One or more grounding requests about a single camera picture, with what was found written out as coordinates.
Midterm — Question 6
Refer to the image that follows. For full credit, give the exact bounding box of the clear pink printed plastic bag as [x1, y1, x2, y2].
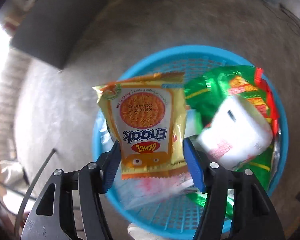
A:
[113, 172, 197, 210]

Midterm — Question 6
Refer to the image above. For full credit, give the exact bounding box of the white bottle red cap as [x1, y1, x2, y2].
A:
[197, 95, 273, 171]

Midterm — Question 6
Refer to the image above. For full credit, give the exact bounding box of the yellow Enaak noodle packet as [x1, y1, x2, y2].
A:
[93, 72, 188, 179]

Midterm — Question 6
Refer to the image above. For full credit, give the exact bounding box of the green snack bag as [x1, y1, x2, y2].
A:
[184, 64, 278, 218]

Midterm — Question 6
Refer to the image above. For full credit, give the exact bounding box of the red yellow snack bag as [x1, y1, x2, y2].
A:
[228, 66, 280, 135]

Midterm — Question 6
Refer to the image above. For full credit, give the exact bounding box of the grey side cabinet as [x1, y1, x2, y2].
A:
[11, 0, 108, 69]

